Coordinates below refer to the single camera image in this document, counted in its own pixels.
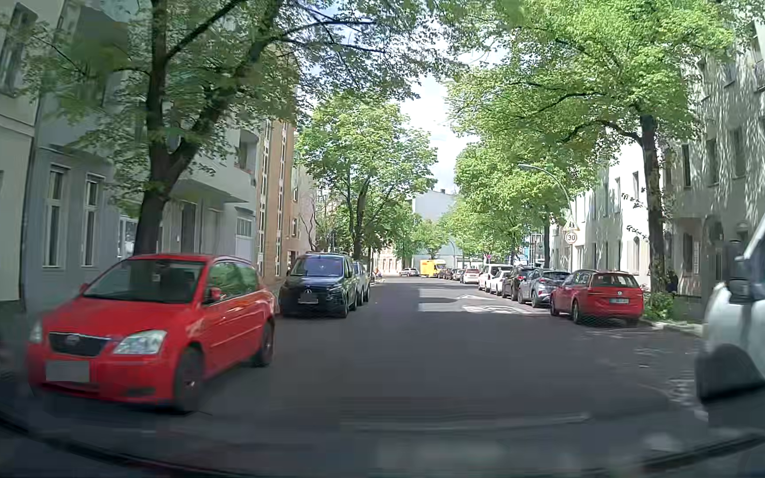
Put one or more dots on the white building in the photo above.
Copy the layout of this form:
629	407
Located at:
611	212

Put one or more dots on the white car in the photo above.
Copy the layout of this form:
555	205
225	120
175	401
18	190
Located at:
409	271
491	277

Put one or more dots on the yellow van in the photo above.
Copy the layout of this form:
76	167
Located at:
430	267

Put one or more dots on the pavement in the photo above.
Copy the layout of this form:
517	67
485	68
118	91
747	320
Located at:
678	326

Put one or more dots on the road sign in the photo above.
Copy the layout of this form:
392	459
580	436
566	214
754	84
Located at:
570	237

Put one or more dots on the dark blue car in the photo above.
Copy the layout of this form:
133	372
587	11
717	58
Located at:
319	285

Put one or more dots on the red hatchback car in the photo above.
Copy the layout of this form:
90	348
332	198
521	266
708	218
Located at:
157	332

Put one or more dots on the grey car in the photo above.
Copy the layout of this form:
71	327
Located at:
362	282
545	285

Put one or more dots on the grey asphalt road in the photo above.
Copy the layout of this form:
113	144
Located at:
422	358

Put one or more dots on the row of parked cars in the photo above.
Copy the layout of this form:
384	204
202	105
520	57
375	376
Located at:
469	275

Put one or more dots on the lamp post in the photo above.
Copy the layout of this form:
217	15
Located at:
558	182

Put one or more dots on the row of trees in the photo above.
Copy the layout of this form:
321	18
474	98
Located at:
495	199

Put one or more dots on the tan building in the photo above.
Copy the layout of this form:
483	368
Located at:
279	212

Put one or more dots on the bush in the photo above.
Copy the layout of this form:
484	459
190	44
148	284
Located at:
659	305

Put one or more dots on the red estate car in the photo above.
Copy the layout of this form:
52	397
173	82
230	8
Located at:
605	299

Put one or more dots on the large tree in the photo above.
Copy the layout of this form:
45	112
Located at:
157	166
651	199

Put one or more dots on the grey building with balconies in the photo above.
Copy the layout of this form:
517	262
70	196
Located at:
70	199

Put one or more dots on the black car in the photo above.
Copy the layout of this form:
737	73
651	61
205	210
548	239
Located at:
514	279

